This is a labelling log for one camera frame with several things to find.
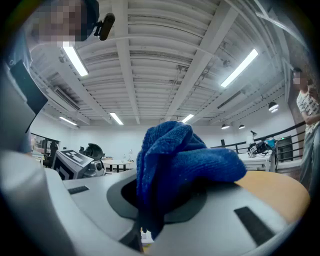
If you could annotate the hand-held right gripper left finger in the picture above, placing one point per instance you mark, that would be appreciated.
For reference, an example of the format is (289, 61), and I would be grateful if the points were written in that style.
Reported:
(87, 212)

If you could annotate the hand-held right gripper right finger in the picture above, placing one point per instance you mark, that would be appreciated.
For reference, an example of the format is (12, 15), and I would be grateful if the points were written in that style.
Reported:
(220, 232)

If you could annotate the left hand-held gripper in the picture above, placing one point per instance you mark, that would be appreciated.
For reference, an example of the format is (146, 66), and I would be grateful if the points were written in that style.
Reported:
(75, 165)

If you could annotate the blue cloth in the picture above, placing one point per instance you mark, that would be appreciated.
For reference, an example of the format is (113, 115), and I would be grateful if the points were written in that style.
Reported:
(180, 160)

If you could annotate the black office chair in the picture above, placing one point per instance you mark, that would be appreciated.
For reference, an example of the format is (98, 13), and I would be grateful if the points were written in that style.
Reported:
(93, 151)

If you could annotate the beige curved desk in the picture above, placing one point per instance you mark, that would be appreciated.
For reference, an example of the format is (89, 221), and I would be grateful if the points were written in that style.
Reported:
(117, 163)

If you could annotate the long ceiling light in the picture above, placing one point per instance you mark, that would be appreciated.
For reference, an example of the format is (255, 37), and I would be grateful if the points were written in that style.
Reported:
(240, 67)
(116, 118)
(187, 118)
(75, 60)
(68, 121)

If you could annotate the ceiling air vent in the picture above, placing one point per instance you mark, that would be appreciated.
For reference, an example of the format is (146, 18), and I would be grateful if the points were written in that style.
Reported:
(66, 98)
(228, 100)

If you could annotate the white rectangular table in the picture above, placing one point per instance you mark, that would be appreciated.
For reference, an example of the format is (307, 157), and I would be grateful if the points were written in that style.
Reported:
(257, 162)

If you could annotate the grey spare gripper device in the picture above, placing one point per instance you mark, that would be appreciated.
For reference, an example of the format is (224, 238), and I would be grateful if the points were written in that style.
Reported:
(252, 151)

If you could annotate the black electronics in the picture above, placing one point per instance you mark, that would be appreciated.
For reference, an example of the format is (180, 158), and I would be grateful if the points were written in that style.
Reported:
(262, 147)

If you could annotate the blue box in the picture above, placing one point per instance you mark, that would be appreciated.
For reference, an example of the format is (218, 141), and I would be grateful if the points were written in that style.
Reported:
(270, 143)

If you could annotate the black pendant lamp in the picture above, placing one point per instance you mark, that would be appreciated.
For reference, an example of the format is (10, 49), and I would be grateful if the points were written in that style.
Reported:
(273, 106)
(241, 126)
(225, 126)

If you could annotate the black metal railing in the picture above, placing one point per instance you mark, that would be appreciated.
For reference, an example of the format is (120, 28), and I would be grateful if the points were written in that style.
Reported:
(287, 132)

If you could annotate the black head camera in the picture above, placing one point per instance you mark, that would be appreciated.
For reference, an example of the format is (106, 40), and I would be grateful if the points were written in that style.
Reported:
(106, 26)

